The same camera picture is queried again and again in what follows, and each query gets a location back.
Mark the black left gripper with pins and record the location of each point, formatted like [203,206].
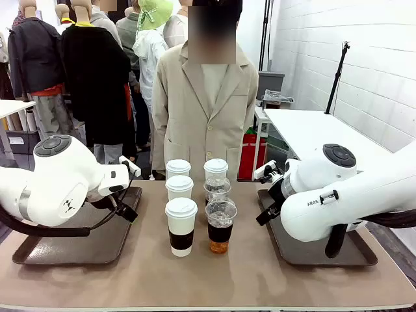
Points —
[104,202]

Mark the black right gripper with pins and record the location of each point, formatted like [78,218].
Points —
[276,195]

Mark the white paper cup black sleeve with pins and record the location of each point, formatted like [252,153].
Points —
[181,224]
[178,167]
[178,187]
[216,167]

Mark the clear dome-lid iced coffee cup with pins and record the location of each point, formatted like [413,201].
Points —
[217,187]
[220,234]

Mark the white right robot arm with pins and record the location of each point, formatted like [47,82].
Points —
[325,208]

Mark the person's right forearm beige sleeve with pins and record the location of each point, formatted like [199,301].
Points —
[159,146]

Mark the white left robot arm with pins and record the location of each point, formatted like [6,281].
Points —
[58,182]

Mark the person's left forearm beige sleeve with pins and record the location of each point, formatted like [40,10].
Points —
[248,123]

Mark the brown plastic serving tray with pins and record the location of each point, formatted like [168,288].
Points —
[81,247]
[302,253]

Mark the red box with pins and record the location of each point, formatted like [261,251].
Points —
[250,156]

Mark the large white table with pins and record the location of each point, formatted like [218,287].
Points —
[312,133]

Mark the person in beige coat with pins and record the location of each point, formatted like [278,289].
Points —
[201,123]

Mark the grey plastic bin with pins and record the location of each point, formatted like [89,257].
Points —
[270,83]

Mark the grey storage box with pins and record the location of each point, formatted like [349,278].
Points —
[22,141]

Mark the mannequin in black coat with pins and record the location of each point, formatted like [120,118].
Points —
[94,81]

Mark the black tripod pole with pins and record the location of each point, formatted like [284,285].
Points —
[336,78]

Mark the mannequin in white jacket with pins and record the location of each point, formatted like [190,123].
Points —
[148,65]

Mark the white side table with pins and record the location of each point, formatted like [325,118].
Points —
[13,106]

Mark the black light stand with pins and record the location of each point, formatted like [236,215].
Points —
[265,35]

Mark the mannequin in olive jacket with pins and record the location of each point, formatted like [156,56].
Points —
[128,42]

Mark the mannequin in navy jacket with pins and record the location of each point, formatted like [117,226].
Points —
[32,58]

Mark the mannequin in cream shirt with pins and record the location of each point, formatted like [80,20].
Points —
[175,31]

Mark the person in grey jacket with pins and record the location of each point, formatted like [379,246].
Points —
[104,22]

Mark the green bucket hat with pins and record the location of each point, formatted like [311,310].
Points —
[154,14]

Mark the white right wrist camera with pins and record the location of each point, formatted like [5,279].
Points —
[264,171]

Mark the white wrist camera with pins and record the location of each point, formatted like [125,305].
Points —
[130,166]
[264,171]

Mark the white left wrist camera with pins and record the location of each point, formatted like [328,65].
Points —
[130,166]

